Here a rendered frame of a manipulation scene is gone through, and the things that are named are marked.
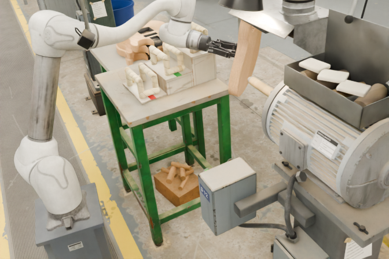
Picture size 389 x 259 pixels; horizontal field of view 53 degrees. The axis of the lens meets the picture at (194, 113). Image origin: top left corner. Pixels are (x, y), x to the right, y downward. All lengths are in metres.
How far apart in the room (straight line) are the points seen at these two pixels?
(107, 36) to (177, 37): 0.38
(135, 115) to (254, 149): 1.44
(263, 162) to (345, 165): 2.04
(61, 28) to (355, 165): 1.09
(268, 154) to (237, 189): 1.88
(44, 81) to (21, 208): 1.51
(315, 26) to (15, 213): 2.43
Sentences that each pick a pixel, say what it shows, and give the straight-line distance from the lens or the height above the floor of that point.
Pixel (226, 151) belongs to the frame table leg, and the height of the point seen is 0.53.
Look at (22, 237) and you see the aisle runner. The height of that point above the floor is 0.00.
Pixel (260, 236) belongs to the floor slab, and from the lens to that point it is 2.52.
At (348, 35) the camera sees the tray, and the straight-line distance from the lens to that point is 1.15.
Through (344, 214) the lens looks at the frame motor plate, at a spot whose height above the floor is 1.12.
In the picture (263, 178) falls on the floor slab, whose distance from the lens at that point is 2.88.
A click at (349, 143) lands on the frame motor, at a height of 1.34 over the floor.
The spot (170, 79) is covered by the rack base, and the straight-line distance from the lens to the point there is 2.01.
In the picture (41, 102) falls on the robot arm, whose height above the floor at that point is 1.15.
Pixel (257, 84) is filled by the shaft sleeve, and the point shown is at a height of 1.26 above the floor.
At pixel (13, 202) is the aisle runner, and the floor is 0.00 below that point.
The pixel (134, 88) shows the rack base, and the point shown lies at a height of 0.94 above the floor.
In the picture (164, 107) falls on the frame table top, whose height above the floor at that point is 0.93.
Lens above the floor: 1.93
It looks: 32 degrees down
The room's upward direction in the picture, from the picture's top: 5 degrees counter-clockwise
